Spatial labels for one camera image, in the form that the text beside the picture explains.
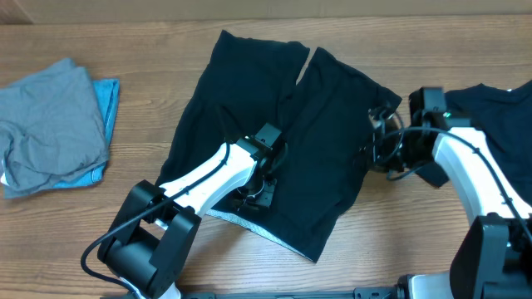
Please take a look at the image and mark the black shorts with patterned waistband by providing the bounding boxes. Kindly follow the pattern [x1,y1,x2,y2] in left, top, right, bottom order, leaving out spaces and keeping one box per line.
[157,32,401,262]

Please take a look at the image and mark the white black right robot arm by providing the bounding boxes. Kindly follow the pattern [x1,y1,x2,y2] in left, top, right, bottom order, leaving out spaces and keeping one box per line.
[353,87,531,298]

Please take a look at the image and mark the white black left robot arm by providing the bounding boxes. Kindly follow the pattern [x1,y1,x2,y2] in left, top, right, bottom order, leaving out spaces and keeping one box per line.
[96,128,288,298]

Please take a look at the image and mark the dark navy t-shirt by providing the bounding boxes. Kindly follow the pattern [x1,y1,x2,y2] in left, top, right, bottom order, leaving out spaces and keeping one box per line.
[445,82,531,203]

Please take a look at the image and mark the blue folded garment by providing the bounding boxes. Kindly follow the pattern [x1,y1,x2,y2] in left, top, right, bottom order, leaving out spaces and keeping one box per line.
[53,79,120,189]

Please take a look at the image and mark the grey folded garment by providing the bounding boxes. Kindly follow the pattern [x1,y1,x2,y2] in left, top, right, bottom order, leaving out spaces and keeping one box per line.
[1,58,109,199]

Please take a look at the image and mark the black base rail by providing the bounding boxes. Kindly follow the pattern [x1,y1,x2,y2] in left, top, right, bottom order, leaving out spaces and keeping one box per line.
[99,286,412,299]

